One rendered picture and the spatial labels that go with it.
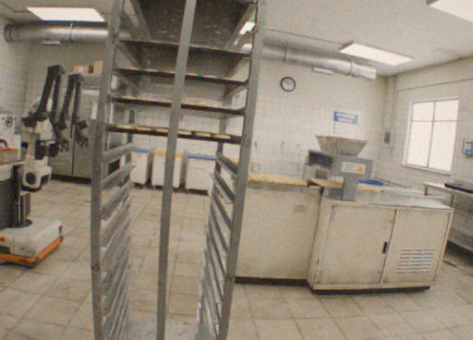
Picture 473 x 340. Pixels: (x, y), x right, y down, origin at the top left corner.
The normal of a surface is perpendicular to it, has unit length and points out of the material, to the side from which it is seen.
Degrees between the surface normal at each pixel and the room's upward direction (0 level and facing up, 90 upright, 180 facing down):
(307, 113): 90
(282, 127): 90
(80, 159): 89
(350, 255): 90
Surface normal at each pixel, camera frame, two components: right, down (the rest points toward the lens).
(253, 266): 0.07, 0.11
